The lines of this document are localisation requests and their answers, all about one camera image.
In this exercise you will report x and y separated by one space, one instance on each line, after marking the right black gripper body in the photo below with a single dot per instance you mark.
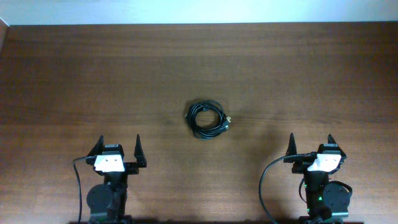
298 167

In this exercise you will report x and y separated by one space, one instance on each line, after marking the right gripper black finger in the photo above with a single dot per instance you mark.
331 140
292 148

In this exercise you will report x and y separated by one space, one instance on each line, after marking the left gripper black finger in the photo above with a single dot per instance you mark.
139 154
98 147

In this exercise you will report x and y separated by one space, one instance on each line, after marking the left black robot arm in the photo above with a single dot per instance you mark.
107 201

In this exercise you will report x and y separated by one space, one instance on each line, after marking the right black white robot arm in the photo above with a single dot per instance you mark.
327 200

